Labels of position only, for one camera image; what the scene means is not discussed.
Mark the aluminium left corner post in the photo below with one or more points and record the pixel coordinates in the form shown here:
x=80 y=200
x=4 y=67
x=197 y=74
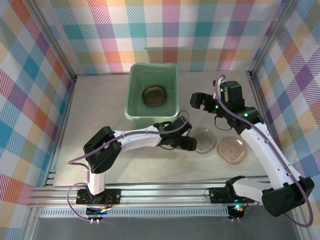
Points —
x=50 y=40

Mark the clear brown plastic plate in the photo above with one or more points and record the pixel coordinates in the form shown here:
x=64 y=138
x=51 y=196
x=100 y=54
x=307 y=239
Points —
x=231 y=151
x=155 y=96
x=206 y=142

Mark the aluminium right corner post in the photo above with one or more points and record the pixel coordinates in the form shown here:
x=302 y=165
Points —
x=272 y=35

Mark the aluminium corner post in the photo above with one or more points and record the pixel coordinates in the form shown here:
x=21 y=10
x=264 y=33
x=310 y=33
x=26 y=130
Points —
x=272 y=35
x=50 y=40

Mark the controller board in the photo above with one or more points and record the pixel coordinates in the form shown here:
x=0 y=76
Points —
x=237 y=211
x=96 y=212

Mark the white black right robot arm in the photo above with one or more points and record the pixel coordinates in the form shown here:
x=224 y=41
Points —
x=265 y=152

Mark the right controller board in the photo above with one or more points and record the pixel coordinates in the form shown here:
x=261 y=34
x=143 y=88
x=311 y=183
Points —
x=237 y=211

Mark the aluminium right side rail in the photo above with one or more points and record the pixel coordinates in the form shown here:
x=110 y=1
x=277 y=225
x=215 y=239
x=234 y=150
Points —
x=260 y=100

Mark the left controller board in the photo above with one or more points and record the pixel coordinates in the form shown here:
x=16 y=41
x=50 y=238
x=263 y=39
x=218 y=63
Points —
x=96 y=212

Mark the aluminium left side rail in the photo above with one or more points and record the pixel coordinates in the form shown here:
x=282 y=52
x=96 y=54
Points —
x=67 y=110

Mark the aluminium frame rail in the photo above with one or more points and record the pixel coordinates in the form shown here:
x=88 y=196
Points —
x=162 y=195

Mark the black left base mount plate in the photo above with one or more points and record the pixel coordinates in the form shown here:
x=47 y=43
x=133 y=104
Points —
x=112 y=196

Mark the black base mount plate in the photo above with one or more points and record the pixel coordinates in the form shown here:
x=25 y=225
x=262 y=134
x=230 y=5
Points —
x=112 y=196
x=216 y=196

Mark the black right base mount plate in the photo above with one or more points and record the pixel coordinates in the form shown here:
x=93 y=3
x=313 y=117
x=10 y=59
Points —
x=216 y=196

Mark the green plastic bin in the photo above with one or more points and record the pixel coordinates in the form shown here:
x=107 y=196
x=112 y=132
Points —
x=135 y=82

